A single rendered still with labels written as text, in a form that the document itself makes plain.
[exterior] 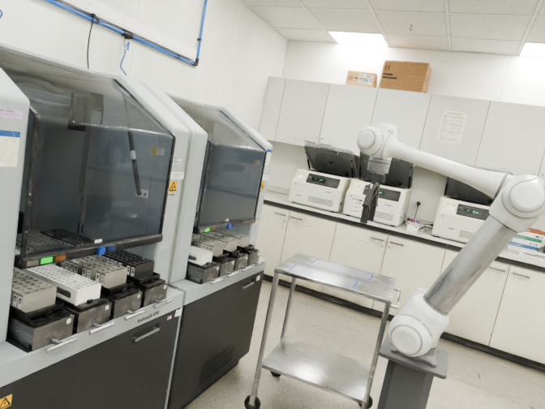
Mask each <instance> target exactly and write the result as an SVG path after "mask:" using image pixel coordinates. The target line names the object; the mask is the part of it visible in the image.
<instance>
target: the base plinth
mask: <svg viewBox="0 0 545 409"><path fill-rule="evenodd" d="M263 280H265V281H268V282H273V276H270V275H267V274H265V273H264V276H263ZM277 285H280V286H284V287H287V288H290V285H291V282H287V281H285V280H282V279H280V278H279V280H278V284H277ZM294 289H295V290H296V291H300V292H302V293H305V294H308V295H312V296H315V297H317V298H320V299H324V300H327V301H329V302H332V303H335V304H339V305H341V306H344V307H347V308H351V309H354V310H357V311H360V312H364V313H366V314H369V315H372V316H376V317H379V318H381V319H382V316H383V312H381V311H378V310H375V309H373V308H367V307H364V306H362V305H359V304H355V303H352V302H350V301H347V300H344V299H340V298H337V297H335V296H332V295H328V294H325V293H323V292H320V291H316V290H313V289H310V288H307V287H305V286H300V285H298V284H295V288H294ZM394 317H395V316H394V315H391V314H389V315H388V319H387V321H392V319H393V318H394ZM440 338H442V339H445V340H448V341H450V342H455V343H457V344H460V345H463V346H466V347H470V348H473V349H475V350H478V351H482V352H485V353H488V354H490V355H494V356H497V357H500V358H502V359H506V360H509V361H512V362H514V363H518V364H522V365H525V366H527V367H530V368H534V369H537V370H539V371H542V372H545V364H542V363H539V362H537V361H534V360H532V359H527V358H524V357H521V356H519V355H514V354H512V353H508V352H506V351H502V350H499V349H496V348H494V347H490V346H487V345H484V344H482V343H479V342H474V341H471V340H469V339H466V338H462V337H459V336H457V335H454V334H450V333H446V332H443V333H442V334H441V335H440Z"/></svg>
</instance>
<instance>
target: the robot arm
mask: <svg viewBox="0 0 545 409"><path fill-rule="evenodd" d="M356 142H357V146H358V149H359V150H360V151H361V152H362V153H365V154H366V155H369V156H370V158H369V162H368V167H367V170H369V171H370V172H368V175H367V180H368V181H371V183H369V184H368V189H367V194H366V196H365V199H364V202H363V204H362V207H363V211H362V215H361V219H360V222H361V223H365V224H367V221H368V220H369V221H374V216H375V210H376V206H378V198H379V191H380V184H379V183H384V181H385V177H386V175H384V174H388V170H389V167H390V164H391V160H392V157H395V158H398V159H401V160H403V161H408V162H410V163H413V164H415V165H418V166H421V167H424V168H426V169H429V170H432V171H435V172H437V173H439V174H443V175H445V176H448V177H450V178H452V179H456V180H458V181H461V182H463V183H466V184H468V185H470V186H471V187H474V188H476V189H478V190H480V191H481V192H483V193H485V194H486V195H488V196H490V197H491V198H493V199H495V200H494V202H493V203H492V205H491V207H490V209H489V213H490V216H489V217H488V218H487V220H486V221H485V222H484V223H483V224H482V225H481V226H480V227H479V229H478V230H477V231H476V232H475V234H474V235H473V236H472V237H471V239H470V240H469V241H468V242H467V244H466V245H465V246H464V247H463V249H462V250H460V252H459V253H458V254H457V255H456V257H455V258H454V259H453V260H452V262H451V263H450V264H449V265H448V267H447V268H446V269H445V270H444V272H443V273H442V274H441V275H440V276H439V277H438V278H437V280H436V281H435V282H434V283H433V285H432V286H431V287H430V288H429V289H428V288H425V287H419V288H417V289H414V290H413V291H412V292H411V293H410V294H409V295H408V297H407V300H406V302H405V305H404V307H403V308H402V309H401V310H400V311H399V313H398V314H397V315H396V316H395V317H394V318H393V319H392V321H391V322H390V324H389V327H388V336H389V339H390V342H391V343H392V345H393V347H391V349H390V351H391V352H392V353H393V354H396V355H402V356H404V357H406V358H409V359H413V360H415V361H418V362H420V363H423V364H426V365H428V366H430V367H432V368H436V367H437V363H436V356H437V354H438V353H439V349H438V348H437V344H438V341H439V339H440V335H441V334H442V333H443V332H444V331H445V329H446V328H447V327H448V325H449V316H448V313H449V312H450V311H451V310H452V309H453V307H454V306H455V305H456V304H457V302H458V301H459V300H460V299H461V298H462V297H463V295H464V294H465V293H466V292H467V291H468V290H469V289H470V288H471V287H472V286H473V285H474V283H475V282H476V281H477V280H478V278H479V277H480V276H481V275H482V274H483V273H484V271H485V270H486V269H487V268H488V267H489V265H490V264H491V263H492V262H493V261H494V259H495V258H497V257H498V255H499V254H500V253H501V252H502V251H503V250H504V248H505V247H506V246H507V245H508V244H509V243H510V241H511V240H512V239H513V238H514V237H515V235H516V234H517V233H521V232H524V231H526V230H528V229H529V228H530V227H531V226H532V225H533V224H534V223H535V222H536V221H538V220H539V219H540V218H541V217H542V216H543V215H545V181H544V180H543V179H541V178H540V177H537V176H534V175H529V174H525V175H520V176H513V175H510V174H504V173H498V172H492V171H488V170H480V169H476V168H473V167H469V166H465V165H462V164H460V163H457V162H454V161H450V160H448V159H445V158H442V157H437V156H435V155H432V154H430V153H425V152H423V151H420V150H417V149H414V148H411V147H410V146H407V145H405V144H402V143H400V142H399V141H397V126H396V125H394V124H392V123H386V122H381V123H379V124H378V125H377V126H376V127H366V128H364V129H362V130H361V131H360V132H359V134H358V138H357V140H356Z"/></svg>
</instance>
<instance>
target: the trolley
mask: <svg viewBox="0 0 545 409"><path fill-rule="evenodd" d="M280 273H281V274H284V275H287V276H290V277H292V281H291V285H290V293H289V298H288V302H287V306H286V310H285V318H284V323H283V327H282V331H281V339H280V342H279V343H278V344H277V345H276V346H275V347H274V349H273V350H272V351H271V353H270V354H269V355H268V356H267V358H266V359H265V360H264V353H265V348H266V344H267V339H268V331H269V327H270V322H271V318H272V314H273V305H274V301H275V297H276V293H277V284H278V280H279V276H280ZM297 278H298V279H301V280H304V281H308V282H313V283H315V284H319V285H321V286H326V287H330V288H333V289H336V290H339V291H344V292H347V293H351V294H353V295H358V296H362V297H364V298H368V299H373V300H376V301H379V302H382V303H385V305H384V312H383V316H382V320H381V323H380V330H379V333H378V337H377V341H376V345H375V351H374V355H373V359H372V362H371V365H370V364H366V363H364V362H361V361H358V360H356V359H351V358H348V357H345V356H343V355H338V354H336V353H333V352H331V351H326V350H324V349H321V348H318V347H314V346H312V345H309V344H306V343H304V342H300V341H297V340H294V339H292V338H287V337H286V336H285V334H286V330H287V325H288V321H289V317H290V309H291V305H292V301H293V297H294V288H295V284H296V280H297ZM395 282H396V278H391V277H388V276H384V275H381V274H377V273H373V272H369V271H366V270H362V269H357V268H354V267H350V266H347V265H342V264H338V263H335V262H331V261H328V260H323V259H320V258H316V257H313V256H308V255H304V254H301V253H297V254H295V255H294V256H292V257H291V258H289V259H288V260H286V261H285V262H283V263H282V264H280V265H278V266H277V267H276V268H275V269H274V276H273V280H272V288H271V293H270V297H269V301H268V310H267V314H266V319H265V323H264V331H263V336H262V340H261V344H260V353H259V357H258V361H257V366H256V370H255V379H254V383H253V387H252V392H251V395H248V396H247V397H246V399H245V401H244V405H245V408H246V409H260V404H261V403H260V400H259V398H258V397H257V396H258V393H257V390H258V386H259V382H260V374H261V369H262V368H264V369H267V370H269V371H270V372H271V374H272V375H273V376H275V377H279V376H281V375H283V376H285V377H289V378H292V379H294V380H296V381H301V382H302V383H305V384H308V385H311V386H314V387H316V388H319V389H321V390H325V391H328V392H330V393H332V394H336V395H339V396H341V397H343V398H348V399H349V400H352V401H355V402H357V403H358V405H359V406H360V407H361V409H369V408H371V407H372V404H373V399H372V397H371V395H370V392H371V387H372V382H373V379H374V376H375V369H376V365H377V361H378V358H379V355H378V353H379V350H380V348H381V344H382V340H383V336H384V330H385V326H386V323H387V319H388V313H389V309H390V308H395V309H399V303H400V296H401V289H398V288H395ZM394 291H397V292H398V296H397V305H394V304H392V300H393V292H394ZM263 360H264V362H263Z"/></svg>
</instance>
